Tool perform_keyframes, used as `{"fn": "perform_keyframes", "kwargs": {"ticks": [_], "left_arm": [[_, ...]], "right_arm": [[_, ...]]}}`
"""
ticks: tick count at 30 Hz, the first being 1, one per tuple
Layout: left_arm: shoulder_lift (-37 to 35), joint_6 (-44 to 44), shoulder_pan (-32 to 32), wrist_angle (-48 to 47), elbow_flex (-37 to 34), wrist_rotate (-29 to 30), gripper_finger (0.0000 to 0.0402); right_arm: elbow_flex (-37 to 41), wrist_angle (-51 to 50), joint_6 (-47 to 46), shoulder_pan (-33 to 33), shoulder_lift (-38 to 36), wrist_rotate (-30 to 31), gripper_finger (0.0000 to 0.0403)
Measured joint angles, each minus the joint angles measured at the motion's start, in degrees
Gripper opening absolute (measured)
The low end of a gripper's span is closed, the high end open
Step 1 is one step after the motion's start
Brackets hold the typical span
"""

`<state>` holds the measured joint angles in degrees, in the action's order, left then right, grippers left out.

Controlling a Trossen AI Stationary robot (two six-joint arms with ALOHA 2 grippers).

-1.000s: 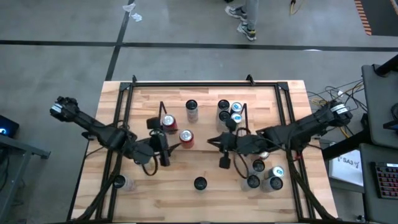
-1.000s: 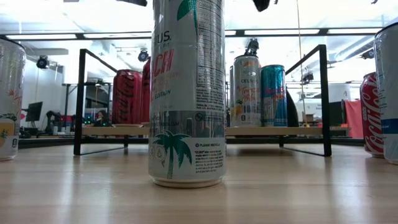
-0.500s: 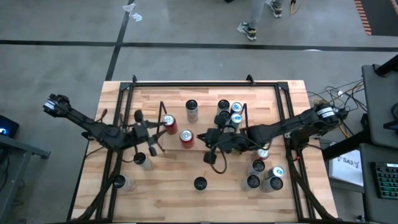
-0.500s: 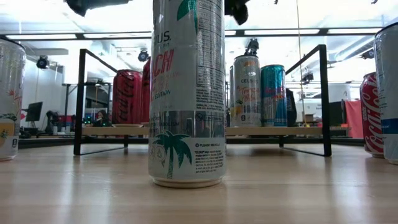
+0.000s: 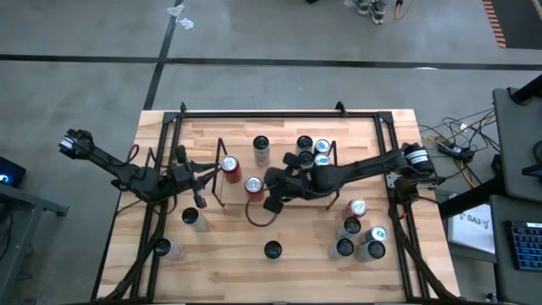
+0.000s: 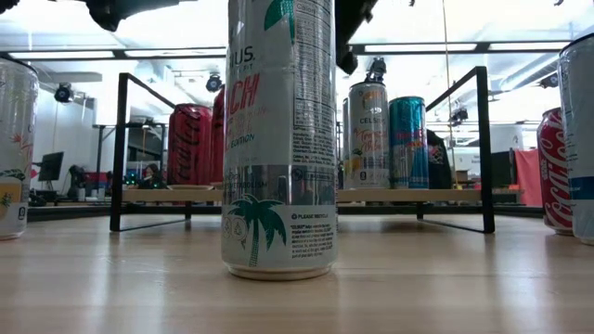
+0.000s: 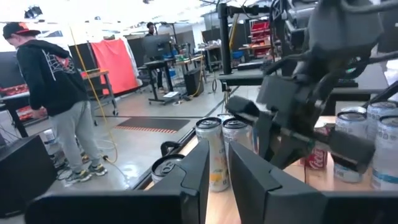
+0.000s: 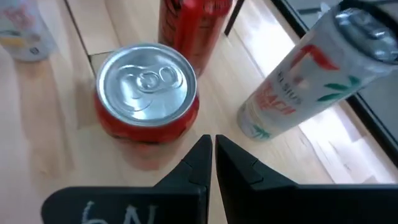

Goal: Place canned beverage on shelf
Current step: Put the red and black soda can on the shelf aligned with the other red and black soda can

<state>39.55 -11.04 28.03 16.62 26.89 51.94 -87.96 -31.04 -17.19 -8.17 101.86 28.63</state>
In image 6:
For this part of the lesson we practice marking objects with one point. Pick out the wooden shelf with black frame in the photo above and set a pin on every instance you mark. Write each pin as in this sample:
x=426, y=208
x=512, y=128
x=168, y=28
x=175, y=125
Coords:
x=417, y=196

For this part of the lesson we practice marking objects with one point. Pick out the black ceiling spotlight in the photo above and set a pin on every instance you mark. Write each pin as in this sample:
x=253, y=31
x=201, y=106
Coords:
x=63, y=94
x=459, y=116
x=377, y=69
x=550, y=81
x=214, y=83

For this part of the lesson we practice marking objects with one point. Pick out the Red Bull can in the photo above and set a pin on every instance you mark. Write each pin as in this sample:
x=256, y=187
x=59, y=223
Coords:
x=408, y=141

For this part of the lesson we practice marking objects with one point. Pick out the black computer monitor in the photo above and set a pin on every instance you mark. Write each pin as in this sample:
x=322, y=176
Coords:
x=502, y=169
x=51, y=166

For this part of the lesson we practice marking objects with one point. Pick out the black metal table frame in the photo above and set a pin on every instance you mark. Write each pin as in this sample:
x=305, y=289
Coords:
x=69, y=211

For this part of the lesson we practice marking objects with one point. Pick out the black overhead frame beam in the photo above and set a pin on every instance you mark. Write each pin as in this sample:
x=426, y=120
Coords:
x=118, y=54

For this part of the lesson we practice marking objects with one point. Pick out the Celsius Peach Vibe can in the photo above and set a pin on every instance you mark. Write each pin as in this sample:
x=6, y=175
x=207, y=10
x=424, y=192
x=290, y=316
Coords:
x=278, y=139

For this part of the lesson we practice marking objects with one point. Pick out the black frame table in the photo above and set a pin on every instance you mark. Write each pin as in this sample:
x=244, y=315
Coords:
x=130, y=125

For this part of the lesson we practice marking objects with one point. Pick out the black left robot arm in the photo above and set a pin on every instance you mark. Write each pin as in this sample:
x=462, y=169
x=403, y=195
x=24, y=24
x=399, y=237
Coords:
x=125, y=11

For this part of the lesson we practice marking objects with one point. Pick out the Celsius Tropical Vibe can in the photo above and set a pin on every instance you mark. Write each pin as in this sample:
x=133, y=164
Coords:
x=16, y=162
x=369, y=134

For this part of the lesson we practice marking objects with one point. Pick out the blue-banded Celsius can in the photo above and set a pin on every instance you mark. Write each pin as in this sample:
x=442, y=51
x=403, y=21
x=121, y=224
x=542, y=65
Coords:
x=580, y=139

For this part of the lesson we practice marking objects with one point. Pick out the red hanging cloth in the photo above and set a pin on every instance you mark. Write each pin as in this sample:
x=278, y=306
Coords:
x=529, y=178

